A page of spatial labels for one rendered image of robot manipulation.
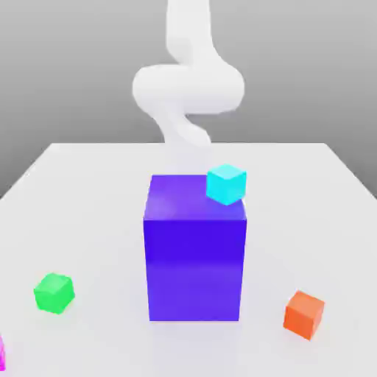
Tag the small orange cube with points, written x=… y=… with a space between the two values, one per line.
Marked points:
x=303 y=315

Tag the large purple box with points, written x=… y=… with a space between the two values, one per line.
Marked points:
x=194 y=265

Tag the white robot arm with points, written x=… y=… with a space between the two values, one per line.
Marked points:
x=188 y=88

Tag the small green cube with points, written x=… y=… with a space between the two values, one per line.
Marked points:
x=54 y=293

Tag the small cyan cube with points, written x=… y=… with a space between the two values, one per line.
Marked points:
x=226 y=185

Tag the small magenta cube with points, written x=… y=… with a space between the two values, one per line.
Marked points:
x=1 y=355

